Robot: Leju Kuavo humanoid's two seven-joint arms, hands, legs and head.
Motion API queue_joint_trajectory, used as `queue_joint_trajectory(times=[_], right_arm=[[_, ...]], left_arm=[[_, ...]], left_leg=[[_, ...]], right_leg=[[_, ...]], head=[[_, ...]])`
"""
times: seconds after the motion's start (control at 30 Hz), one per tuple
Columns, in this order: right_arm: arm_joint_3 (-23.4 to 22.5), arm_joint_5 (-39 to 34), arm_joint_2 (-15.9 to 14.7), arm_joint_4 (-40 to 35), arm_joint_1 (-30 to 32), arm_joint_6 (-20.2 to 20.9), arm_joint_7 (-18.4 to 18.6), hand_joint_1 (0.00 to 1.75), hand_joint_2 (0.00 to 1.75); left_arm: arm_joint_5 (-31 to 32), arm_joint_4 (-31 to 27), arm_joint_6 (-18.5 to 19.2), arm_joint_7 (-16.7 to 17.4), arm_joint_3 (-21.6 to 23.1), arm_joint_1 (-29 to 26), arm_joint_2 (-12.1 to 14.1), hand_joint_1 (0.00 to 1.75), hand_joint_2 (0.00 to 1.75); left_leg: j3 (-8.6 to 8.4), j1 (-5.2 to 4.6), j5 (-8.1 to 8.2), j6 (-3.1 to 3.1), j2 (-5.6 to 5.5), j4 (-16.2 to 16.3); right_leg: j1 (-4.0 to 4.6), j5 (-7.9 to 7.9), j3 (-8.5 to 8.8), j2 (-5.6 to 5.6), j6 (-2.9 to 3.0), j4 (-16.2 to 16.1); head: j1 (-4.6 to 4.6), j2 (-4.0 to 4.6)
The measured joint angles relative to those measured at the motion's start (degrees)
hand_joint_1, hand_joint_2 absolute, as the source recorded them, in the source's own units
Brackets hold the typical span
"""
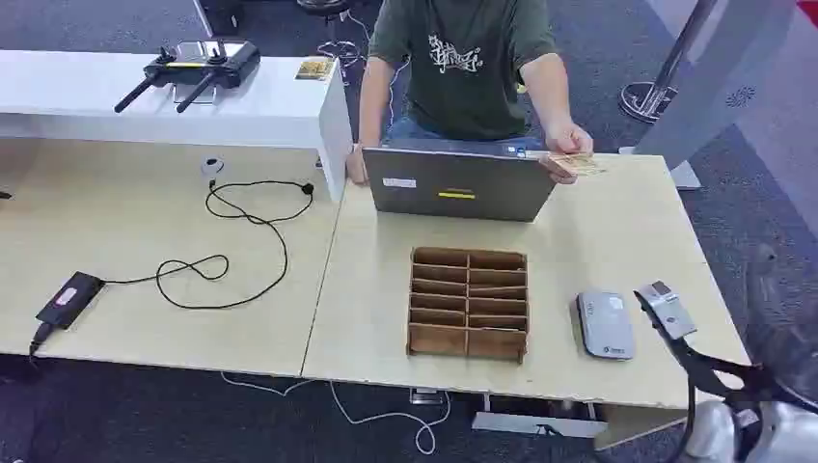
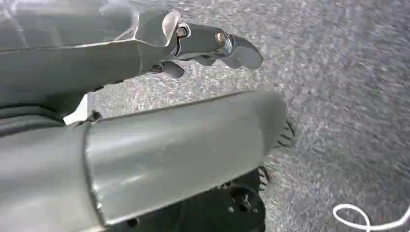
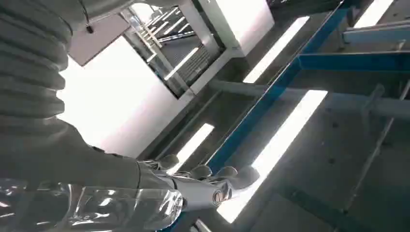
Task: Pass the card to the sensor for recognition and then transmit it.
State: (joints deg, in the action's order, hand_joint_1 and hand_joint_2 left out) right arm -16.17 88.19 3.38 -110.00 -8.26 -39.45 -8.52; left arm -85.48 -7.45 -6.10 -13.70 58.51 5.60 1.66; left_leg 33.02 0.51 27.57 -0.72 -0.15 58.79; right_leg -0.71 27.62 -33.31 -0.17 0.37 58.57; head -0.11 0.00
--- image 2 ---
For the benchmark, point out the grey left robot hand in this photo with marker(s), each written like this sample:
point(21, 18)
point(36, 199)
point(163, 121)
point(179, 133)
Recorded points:
point(166, 153)

